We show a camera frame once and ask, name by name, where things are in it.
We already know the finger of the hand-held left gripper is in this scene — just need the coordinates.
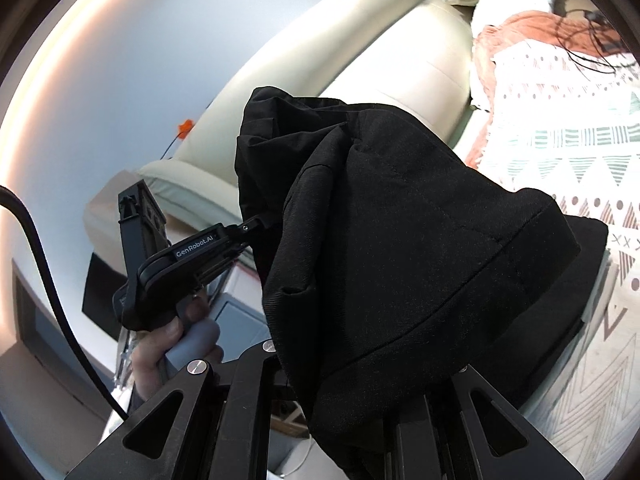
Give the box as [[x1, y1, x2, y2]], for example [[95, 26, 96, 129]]
[[240, 214, 274, 234]]

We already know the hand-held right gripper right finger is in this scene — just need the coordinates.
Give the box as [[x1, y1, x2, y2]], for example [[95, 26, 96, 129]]
[[385, 365, 586, 480]]

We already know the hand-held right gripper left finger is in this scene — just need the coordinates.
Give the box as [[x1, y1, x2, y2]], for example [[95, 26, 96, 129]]
[[65, 339, 294, 480]]

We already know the black jacket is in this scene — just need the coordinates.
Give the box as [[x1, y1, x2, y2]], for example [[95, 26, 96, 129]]
[[234, 86, 583, 479]]

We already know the person's left hand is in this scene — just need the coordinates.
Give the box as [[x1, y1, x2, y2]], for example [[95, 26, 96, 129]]
[[129, 295, 226, 406]]

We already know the grey bedside cabinet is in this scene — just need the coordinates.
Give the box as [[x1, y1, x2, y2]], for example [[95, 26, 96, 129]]
[[210, 265, 274, 361]]

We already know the folded black garment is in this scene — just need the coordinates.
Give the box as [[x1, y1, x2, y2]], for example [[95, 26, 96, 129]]
[[525, 212, 621, 401]]

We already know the cream padded headboard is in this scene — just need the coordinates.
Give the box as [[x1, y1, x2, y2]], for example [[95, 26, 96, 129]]
[[82, 0, 476, 241]]

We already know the bed with patterned sheet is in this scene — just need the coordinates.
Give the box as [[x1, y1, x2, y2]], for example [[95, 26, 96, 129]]
[[465, 10, 640, 480]]

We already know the white pillow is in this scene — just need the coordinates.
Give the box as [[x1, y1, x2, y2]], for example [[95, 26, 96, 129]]
[[470, 0, 559, 39]]

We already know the thick black cable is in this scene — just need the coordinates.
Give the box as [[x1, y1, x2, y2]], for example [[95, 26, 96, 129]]
[[0, 185, 130, 421]]

